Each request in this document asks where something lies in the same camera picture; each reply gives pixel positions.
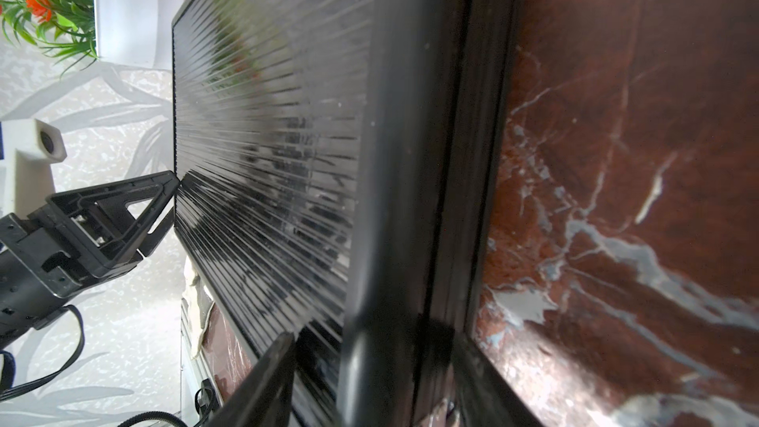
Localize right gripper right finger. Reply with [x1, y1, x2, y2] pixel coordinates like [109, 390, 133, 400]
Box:
[452, 333, 543, 427]

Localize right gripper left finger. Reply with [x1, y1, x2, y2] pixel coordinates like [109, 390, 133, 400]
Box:
[207, 332, 296, 427]

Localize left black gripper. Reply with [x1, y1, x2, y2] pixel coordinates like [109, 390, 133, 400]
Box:
[1, 171, 180, 347]

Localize black poker case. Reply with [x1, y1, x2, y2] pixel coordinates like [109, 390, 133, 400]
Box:
[172, 0, 521, 426]

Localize beige green work glove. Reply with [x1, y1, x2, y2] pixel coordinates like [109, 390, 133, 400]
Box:
[182, 257, 215, 359]

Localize potted plant red flowers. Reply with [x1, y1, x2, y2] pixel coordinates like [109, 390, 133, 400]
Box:
[1, 0, 185, 70]

